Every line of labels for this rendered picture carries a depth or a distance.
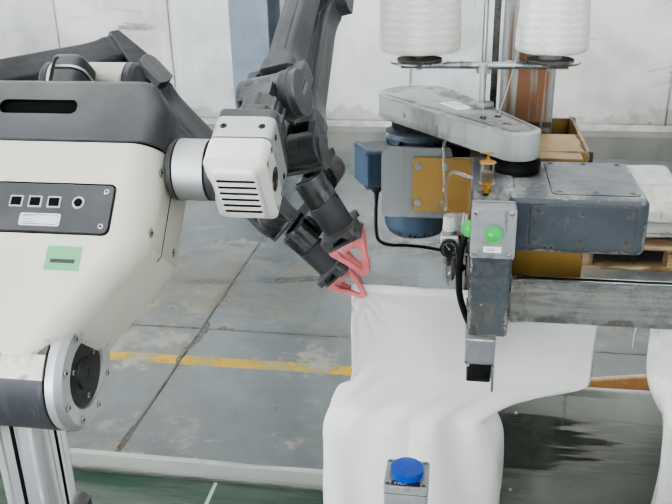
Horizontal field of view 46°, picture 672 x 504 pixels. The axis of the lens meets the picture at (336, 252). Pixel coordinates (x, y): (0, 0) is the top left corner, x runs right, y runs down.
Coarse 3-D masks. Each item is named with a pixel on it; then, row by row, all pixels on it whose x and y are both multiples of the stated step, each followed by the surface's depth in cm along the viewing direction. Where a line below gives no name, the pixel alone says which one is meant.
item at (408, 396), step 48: (384, 288) 164; (432, 288) 163; (384, 336) 168; (432, 336) 166; (528, 336) 163; (576, 336) 161; (384, 384) 171; (432, 384) 169; (480, 384) 168; (528, 384) 167; (576, 384) 165; (336, 432) 171; (384, 432) 167; (432, 432) 165; (480, 432) 164; (336, 480) 174; (432, 480) 168; (480, 480) 168
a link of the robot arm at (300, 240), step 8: (304, 216) 163; (296, 224) 162; (304, 224) 161; (312, 224) 163; (288, 232) 161; (296, 232) 159; (304, 232) 160; (312, 232) 161; (288, 240) 160; (296, 240) 159; (304, 240) 160; (312, 240) 160; (296, 248) 160; (304, 248) 160
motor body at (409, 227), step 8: (392, 128) 184; (392, 136) 179; (400, 136) 178; (408, 136) 177; (416, 136) 177; (424, 136) 177; (432, 136) 177; (392, 144) 182; (400, 144) 179; (408, 144) 179; (416, 144) 178; (424, 144) 178; (432, 144) 177; (440, 144) 179; (448, 144) 182; (392, 224) 187; (400, 224) 185; (408, 224) 184; (416, 224) 184; (424, 224) 184; (432, 224) 185; (440, 224) 186; (392, 232) 189; (400, 232) 186; (408, 232) 185; (416, 232) 185; (424, 232) 185; (432, 232) 186; (440, 232) 189
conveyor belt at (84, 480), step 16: (0, 480) 218; (80, 480) 218; (96, 480) 217; (112, 480) 217; (128, 480) 217; (144, 480) 217; (160, 480) 217; (176, 480) 217; (192, 480) 217; (0, 496) 212; (96, 496) 211; (112, 496) 211; (128, 496) 211; (144, 496) 211; (160, 496) 211; (176, 496) 211; (192, 496) 210; (208, 496) 210; (224, 496) 210; (240, 496) 210; (256, 496) 210; (272, 496) 210; (288, 496) 210; (304, 496) 210; (320, 496) 209
